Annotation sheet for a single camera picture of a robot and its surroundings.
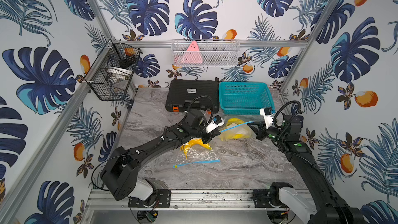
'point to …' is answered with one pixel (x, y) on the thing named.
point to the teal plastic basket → (245, 98)
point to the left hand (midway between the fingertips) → (218, 129)
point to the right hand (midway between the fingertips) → (250, 122)
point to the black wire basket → (111, 75)
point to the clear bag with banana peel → (196, 151)
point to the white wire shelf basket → (205, 52)
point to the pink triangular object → (193, 55)
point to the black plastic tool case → (180, 93)
